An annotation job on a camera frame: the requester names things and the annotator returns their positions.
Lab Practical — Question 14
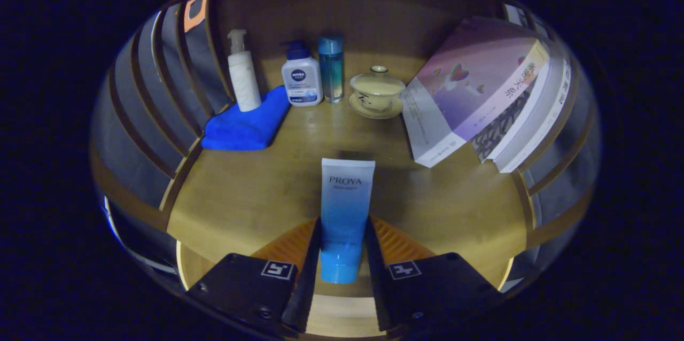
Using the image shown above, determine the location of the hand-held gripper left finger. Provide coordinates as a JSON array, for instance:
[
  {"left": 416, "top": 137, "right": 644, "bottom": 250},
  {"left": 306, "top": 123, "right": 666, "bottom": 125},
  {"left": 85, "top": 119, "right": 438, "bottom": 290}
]
[{"left": 186, "top": 216, "right": 323, "bottom": 337}]

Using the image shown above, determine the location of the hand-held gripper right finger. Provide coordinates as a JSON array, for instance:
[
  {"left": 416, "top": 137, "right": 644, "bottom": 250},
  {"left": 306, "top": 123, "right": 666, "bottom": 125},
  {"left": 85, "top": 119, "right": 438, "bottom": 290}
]
[{"left": 364, "top": 215, "right": 504, "bottom": 334}]

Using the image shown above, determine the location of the blue cosmetic tube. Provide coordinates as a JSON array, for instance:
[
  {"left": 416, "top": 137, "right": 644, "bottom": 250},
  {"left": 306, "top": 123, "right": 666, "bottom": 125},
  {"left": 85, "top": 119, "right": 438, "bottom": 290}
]
[{"left": 319, "top": 158, "right": 376, "bottom": 284}]

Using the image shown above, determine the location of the wooden countertop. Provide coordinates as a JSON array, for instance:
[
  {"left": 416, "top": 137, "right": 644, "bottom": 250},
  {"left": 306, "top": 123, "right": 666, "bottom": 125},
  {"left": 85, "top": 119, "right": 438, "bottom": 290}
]
[{"left": 166, "top": 50, "right": 535, "bottom": 291}]

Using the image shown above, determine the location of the wooden cabinet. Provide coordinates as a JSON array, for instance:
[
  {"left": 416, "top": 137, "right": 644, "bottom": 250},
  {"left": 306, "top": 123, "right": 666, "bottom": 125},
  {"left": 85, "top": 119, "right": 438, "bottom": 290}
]
[{"left": 91, "top": 0, "right": 602, "bottom": 299}]

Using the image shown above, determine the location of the folded blue cloth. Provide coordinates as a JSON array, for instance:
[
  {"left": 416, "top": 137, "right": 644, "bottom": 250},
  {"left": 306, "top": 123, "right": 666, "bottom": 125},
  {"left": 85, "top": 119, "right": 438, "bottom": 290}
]
[{"left": 201, "top": 86, "right": 292, "bottom": 151}]

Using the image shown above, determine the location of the lidded ceramic teacup with saucer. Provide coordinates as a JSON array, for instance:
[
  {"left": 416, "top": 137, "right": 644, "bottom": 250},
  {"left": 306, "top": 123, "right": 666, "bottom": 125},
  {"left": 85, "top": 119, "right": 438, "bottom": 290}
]
[{"left": 348, "top": 65, "right": 407, "bottom": 120}]

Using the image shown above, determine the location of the patterned cover book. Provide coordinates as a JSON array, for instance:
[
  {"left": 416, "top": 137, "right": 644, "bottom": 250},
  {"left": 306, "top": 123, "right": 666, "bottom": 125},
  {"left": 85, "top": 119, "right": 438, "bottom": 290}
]
[{"left": 473, "top": 58, "right": 559, "bottom": 162}]

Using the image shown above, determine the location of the white bottle with blue cap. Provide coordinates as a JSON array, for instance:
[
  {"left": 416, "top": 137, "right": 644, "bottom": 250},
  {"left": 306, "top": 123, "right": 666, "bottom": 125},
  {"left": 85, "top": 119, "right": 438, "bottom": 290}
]
[{"left": 281, "top": 41, "right": 324, "bottom": 107}]

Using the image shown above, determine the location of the teal bottle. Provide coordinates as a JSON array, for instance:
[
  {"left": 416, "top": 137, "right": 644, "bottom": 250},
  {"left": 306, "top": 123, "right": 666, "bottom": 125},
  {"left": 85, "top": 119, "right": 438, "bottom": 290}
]
[{"left": 318, "top": 35, "right": 345, "bottom": 104}]

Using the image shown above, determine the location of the white pump bottle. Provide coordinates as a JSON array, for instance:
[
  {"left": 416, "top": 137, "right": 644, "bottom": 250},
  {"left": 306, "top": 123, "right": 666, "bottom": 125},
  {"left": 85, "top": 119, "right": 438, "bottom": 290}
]
[{"left": 227, "top": 29, "right": 262, "bottom": 113}]

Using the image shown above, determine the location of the purple book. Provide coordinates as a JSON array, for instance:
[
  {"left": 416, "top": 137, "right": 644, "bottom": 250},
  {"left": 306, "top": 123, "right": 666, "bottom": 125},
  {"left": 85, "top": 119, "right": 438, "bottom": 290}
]
[{"left": 401, "top": 16, "right": 551, "bottom": 168}]

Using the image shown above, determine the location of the white book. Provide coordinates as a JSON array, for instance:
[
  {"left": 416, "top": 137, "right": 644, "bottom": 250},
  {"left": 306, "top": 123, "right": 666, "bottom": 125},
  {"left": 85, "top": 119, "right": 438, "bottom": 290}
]
[{"left": 497, "top": 58, "right": 573, "bottom": 174}]

